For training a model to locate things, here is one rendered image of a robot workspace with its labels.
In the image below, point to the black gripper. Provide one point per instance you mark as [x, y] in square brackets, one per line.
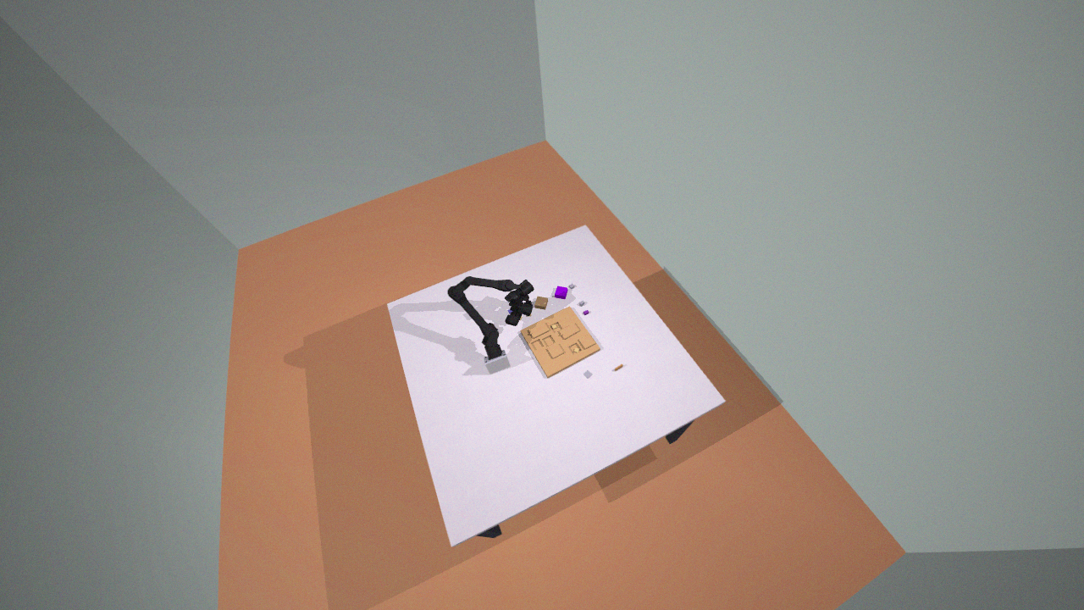
[514, 318]

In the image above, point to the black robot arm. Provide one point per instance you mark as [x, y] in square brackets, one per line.
[490, 340]

